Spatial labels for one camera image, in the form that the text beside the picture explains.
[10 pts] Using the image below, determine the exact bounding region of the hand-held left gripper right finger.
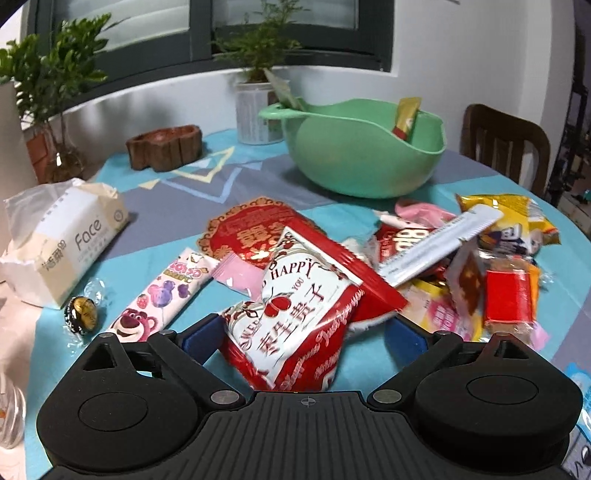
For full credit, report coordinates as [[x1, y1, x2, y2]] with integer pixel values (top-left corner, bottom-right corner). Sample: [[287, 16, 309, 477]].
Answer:
[[367, 318, 570, 408]]

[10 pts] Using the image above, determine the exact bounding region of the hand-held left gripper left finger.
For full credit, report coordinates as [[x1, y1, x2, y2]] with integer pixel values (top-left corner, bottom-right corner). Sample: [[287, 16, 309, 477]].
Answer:
[[74, 314, 250, 411]]

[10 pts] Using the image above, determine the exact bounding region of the red and white snack packet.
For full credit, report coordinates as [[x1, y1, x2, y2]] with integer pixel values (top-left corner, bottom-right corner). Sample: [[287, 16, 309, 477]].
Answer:
[[221, 226, 410, 393]]

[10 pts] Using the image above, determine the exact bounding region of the red gold-edged packet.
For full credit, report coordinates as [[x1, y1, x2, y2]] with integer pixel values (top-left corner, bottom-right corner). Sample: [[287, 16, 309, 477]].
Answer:
[[198, 198, 334, 269]]

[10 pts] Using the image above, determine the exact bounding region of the pink snack packet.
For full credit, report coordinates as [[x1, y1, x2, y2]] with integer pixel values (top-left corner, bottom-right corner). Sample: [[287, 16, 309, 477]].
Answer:
[[373, 199, 459, 230]]

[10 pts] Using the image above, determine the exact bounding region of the yellow snack packet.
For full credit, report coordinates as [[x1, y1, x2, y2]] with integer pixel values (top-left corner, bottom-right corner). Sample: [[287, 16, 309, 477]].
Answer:
[[455, 192, 562, 256]]

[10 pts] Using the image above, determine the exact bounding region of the green plastic bowl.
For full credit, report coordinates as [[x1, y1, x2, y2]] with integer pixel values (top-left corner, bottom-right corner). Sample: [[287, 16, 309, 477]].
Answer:
[[259, 98, 448, 199]]

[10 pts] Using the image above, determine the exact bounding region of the gold sachet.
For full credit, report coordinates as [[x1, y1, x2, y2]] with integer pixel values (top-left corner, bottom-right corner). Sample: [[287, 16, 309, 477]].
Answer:
[[392, 97, 423, 140]]

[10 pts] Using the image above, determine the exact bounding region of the pale green sachet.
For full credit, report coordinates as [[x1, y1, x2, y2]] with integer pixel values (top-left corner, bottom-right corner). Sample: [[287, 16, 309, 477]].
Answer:
[[265, 69, 306, 112]]

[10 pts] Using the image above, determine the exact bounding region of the yellow and pink packet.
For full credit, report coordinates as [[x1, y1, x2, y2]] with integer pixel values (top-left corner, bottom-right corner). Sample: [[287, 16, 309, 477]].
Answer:
[[409, 278, 485, 343]]

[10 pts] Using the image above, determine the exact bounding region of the pink bear lollipop packet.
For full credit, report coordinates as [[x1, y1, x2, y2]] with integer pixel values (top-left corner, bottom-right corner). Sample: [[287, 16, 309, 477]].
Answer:
[[104, 248, 221, 344]]

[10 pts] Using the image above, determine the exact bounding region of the small pink sachet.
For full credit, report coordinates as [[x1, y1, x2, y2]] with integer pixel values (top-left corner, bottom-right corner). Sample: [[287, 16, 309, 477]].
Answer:
[[212, 251, 274, 297]]

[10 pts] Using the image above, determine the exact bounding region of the brown checkered packet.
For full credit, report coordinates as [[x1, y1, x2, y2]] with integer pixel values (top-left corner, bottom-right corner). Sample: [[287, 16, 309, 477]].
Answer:
[[445, 247, 491, 321]]

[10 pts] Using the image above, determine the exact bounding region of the red packet with white print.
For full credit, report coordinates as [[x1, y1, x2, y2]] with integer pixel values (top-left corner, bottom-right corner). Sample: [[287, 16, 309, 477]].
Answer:
[[375, 225, 437, 269]]

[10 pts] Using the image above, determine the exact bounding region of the long white serrated packet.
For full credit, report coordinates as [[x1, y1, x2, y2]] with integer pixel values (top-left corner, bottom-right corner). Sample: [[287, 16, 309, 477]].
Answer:
[[379, 205, 505, 285]]

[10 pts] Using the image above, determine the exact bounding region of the red candy in clear wrapper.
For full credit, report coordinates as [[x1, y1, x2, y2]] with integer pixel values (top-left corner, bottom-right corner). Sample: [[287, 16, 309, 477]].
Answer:
[[481, 258, 548, 333]]

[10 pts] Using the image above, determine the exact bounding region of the gold foil wrapped candy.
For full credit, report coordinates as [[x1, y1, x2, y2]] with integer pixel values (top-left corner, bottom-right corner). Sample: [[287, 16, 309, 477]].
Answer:
[[64, 281, 110, 336]]

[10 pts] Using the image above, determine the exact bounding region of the white tissue pack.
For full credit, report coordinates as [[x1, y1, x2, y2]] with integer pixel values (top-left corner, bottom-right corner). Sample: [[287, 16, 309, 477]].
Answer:
[[0, 179, 130, 309]]

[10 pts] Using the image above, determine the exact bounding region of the blue patterned tablecloth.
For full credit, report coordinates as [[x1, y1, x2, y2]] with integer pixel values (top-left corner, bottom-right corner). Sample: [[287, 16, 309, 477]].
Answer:
[[0, 124, 591, 480]]

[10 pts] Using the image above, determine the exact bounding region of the wooden tray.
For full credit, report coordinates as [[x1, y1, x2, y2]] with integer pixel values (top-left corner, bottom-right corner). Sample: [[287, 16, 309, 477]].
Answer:
[[126, 125, 204, 173]]

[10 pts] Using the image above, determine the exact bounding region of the light blue packet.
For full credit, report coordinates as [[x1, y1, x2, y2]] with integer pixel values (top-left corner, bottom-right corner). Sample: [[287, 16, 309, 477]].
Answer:
[[562, 362, 591, 480]]

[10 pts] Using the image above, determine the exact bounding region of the clear glass item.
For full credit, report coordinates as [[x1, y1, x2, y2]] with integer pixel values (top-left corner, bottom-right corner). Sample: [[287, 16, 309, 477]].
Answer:
[[0, 373, 27, 449]]

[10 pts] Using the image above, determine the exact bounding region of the wooden chair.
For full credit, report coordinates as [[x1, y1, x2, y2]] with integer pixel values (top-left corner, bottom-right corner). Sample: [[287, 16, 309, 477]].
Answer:
[[461, 104, 551, 195]]

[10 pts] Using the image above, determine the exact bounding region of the potted fern in white pot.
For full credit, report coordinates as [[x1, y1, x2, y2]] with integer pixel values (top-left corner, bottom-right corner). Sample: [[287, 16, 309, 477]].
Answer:
[[211, 13, 306, 145]]

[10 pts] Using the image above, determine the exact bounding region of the dark metal shelf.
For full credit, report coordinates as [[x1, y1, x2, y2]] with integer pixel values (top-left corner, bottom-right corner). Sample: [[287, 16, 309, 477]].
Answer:
[[549, 69, 591, 219]]

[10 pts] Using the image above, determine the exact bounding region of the leafy potted plant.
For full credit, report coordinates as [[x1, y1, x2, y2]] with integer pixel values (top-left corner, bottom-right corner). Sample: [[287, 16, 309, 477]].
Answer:
[[0, 13, 112, 184]]

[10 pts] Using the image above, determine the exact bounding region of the dark window frame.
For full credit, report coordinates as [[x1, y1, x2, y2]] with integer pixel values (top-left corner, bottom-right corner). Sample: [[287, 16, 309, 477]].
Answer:
[[28, 0, 398, 117]]

